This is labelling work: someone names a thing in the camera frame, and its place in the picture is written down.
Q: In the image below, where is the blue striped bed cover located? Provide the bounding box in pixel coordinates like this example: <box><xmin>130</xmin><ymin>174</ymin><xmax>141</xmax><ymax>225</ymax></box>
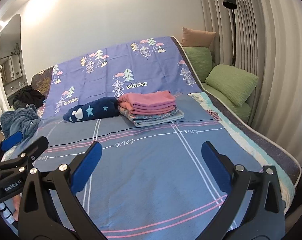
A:
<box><xmin>34</xmin><ymin>95</ymin><xmax>262</xmax><ymax>239</ymax></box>

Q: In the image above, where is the salmon folded garment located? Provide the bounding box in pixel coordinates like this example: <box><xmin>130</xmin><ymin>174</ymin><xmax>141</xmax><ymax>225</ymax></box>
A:
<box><xmin>118</xmin><ymin>102</ymin><xmax>134</xmax><ymax>118</ymax></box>

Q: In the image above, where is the grey pleated curtain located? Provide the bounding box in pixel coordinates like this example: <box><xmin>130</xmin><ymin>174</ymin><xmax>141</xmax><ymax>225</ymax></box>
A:
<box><xmin>201</xmin><ymin>0</ymin><xmax>302</xmax><ymax>162</ymax></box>

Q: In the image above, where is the grey folded garment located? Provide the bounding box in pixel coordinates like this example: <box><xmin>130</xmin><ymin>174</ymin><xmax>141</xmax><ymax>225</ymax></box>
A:
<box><xmin>132</xmin><ymin>109</ymin><xmax>185</xmax><ymax>127</ymax></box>

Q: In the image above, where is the teal floral folded garment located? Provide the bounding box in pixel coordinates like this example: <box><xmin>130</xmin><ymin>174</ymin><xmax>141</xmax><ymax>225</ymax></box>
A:
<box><xmin>118</xmin><ymin>106</ymin><xmax>178</xmax><ymax>123</ymax></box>

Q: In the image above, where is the tan cushion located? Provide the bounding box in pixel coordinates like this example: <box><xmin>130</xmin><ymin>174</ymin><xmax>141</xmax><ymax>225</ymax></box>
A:
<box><xmin>181</xmin><ymin>27</ymin><xmax>217</xmax><ymax>48</ymax></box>

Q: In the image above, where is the blue-grey crumpled blanket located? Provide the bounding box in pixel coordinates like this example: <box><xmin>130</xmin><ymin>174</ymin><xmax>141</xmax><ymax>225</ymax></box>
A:
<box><xmin>0</xmin><ymin>104</ymin><xmax>40</xmax><ymax>140</ymax></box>

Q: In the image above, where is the dark patterned headboard pillow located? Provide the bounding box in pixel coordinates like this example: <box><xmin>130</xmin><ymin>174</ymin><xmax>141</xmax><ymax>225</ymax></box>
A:
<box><xmin>31</xmin><ymin>66</ymin><xmax>53</xmax><ymax>97</ymax></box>

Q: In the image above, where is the black clothes pile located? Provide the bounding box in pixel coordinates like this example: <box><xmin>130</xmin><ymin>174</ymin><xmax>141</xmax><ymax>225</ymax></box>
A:
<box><xmin>13</xmin><ymin>85</ymin><xmax>45</xmax><ymax>110</ymax></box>

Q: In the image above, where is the navy star plush pillow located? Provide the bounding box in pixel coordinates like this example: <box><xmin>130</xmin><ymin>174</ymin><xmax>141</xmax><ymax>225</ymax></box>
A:
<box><xmin>63</xmin><ymin>96</ymin><xmax>120</xmax><ymax>122</ymax></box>

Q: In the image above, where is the green pillow far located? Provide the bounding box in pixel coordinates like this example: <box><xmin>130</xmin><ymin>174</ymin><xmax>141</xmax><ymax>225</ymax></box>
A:
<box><xmin>184</xmin><ymin>47</ymin><xmax>213</xmax><ymax>83</ymax></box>

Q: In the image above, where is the person's left hand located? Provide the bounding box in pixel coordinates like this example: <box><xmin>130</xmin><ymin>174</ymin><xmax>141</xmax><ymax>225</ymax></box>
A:
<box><xmin>13</xmin><ymin>194</ymin><xmax>21</xmax><ymax>221</ymax></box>

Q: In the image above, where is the green pillow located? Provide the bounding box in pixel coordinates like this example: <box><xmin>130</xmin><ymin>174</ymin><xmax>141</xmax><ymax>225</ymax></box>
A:
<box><xmin>184</xmin><ymin>47</ymin><xmax>213</xmax><ymax>83</ymax></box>
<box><xmin>205</xmin><ymin>64</ymin><xmax>258</xmax><ymax>106</ymax></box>

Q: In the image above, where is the pink garment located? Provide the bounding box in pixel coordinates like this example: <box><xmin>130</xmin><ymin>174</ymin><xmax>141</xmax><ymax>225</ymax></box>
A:
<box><xmin>118</xmin><ymin>90</ymin><xmax>176</xmax><ymax>115</ymax></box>

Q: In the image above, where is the green pillow near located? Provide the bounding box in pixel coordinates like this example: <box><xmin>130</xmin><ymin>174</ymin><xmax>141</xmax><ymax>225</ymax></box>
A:
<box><xmin>205</xmin><ymin>64</ymin><xmax>258</xmax><ymax>106</ymax></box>

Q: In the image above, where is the white teal quilt edge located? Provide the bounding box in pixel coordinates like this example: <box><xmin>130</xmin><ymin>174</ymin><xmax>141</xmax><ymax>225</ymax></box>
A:
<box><xmin>171</xmin><ymin>36</ymin><xmax>302</xmax><ymax>212</ymax></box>

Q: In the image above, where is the black floor lamp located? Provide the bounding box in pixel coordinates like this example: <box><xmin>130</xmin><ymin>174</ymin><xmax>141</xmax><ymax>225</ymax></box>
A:
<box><xmin>223</xmin><ymin>0</ymin><xmax>237</xmax><ymax>66</ymax></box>

